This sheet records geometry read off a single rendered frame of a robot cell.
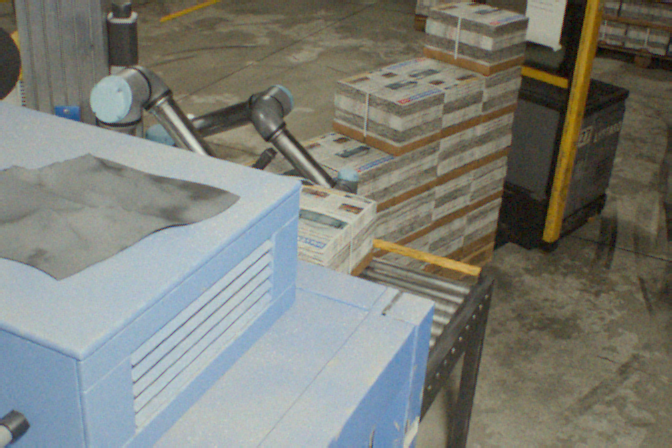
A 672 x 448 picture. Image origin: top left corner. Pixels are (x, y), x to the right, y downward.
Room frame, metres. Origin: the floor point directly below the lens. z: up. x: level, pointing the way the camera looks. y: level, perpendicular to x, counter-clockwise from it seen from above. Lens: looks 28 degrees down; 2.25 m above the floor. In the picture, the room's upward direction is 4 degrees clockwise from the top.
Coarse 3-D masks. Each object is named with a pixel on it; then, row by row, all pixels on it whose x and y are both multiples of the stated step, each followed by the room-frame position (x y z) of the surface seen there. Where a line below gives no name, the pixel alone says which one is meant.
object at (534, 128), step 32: (544, 96) 4.28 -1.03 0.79; (608, 96) 4.36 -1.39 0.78; (512, 128) 4.36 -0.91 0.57; (544, 128) 4.23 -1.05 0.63; (608, 128) 4.35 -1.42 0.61; (512, 160) 4.34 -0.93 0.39; (544, 160) 4.21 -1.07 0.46; (576, 160) 4.12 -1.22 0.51; (608, 160) 4.41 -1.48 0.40; (544, 192) 4.19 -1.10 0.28; (576, 192) 4.18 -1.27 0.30; (576, 224) 4.22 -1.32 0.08
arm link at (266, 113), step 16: (256, 112) 2.77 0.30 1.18; (272, 112) 2.76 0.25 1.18; (256, 128) 2.76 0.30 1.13; (272, 128) 2.73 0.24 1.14; (272, 144) 2.74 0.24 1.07; (288, 144) 2.72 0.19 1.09; (288, 160) 2.72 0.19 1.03; (304, 160) 2.71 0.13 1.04; (304, 176) 2.71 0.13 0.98; (320, 176) 2.70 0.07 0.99
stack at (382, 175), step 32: (256, 160) 3.14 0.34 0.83; (320, 160) 3.19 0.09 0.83; (352, 160) 3.20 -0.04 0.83; (384, 160) 3.22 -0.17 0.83; (416, 160) 3.36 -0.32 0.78; (448, 160) 3.53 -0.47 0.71; (384, 192) 3.21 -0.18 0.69; (448, 192) 3.56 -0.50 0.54; (384, 224) 3.22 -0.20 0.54; (416, 224) 3.40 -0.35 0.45; (448, 224) 3.58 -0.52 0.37; (384, 256) 3.24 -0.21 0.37
